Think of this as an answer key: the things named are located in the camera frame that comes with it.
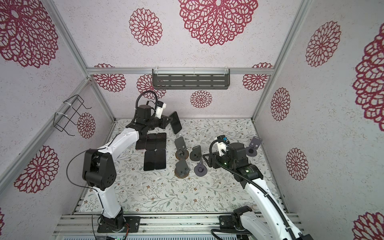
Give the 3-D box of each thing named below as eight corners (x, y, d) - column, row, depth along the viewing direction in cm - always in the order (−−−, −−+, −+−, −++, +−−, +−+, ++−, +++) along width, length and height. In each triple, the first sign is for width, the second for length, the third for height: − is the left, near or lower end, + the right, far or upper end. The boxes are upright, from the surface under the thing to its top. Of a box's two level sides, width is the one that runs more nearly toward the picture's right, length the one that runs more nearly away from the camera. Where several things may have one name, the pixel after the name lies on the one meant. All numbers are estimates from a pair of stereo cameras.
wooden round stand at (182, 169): (180, 181, 90) (178, 172, 80) (175, 174, 93) (173, 164, 83) (189, 174, 93) (189, 164, 83) (184, 167, 96) (183, 157, 86)
